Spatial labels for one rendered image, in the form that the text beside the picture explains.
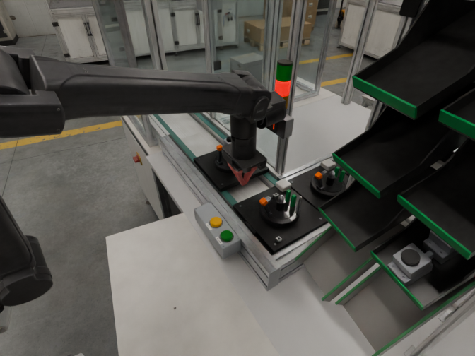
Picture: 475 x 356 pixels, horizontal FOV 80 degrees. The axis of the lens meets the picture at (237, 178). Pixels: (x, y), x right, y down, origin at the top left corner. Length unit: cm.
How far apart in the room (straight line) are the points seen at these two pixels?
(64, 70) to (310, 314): 84
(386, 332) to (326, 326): 20
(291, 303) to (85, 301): 146
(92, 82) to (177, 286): 74
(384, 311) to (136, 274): 73
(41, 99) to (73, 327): 181
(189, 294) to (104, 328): 108
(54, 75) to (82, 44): 553
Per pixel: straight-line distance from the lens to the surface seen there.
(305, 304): 96
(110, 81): 39
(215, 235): 96
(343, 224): 71
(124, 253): 111
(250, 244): 93
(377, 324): 81
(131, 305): 99
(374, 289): 81
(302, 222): 100
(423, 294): 67
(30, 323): 221
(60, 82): 37
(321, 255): 85
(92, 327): 202
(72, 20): 583
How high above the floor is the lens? 171
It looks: 40 degrees down
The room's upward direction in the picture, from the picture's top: straight up
